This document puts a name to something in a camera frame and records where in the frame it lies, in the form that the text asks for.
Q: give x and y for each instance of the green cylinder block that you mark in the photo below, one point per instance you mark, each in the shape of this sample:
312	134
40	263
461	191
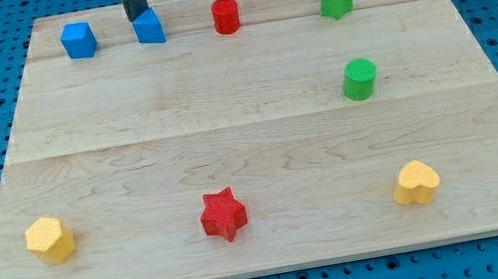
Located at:
359	78

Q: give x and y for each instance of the light wooden board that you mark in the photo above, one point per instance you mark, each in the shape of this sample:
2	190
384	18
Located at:
122	146

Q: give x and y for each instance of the yellow heart block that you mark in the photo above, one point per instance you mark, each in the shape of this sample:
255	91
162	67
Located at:
416	183

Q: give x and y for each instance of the yellow hexagon block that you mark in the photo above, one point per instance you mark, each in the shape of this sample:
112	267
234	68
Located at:
50	240

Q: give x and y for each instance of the blue cube block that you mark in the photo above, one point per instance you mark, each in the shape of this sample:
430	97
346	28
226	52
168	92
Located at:
78	40

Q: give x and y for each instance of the red cylinder block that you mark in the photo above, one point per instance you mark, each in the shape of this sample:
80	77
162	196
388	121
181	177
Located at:
226	16

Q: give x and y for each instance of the blue triangular prism block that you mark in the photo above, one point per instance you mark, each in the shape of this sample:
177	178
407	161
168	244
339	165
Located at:
148	28

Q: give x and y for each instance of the red star block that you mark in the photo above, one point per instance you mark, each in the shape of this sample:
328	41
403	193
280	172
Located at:
223	214

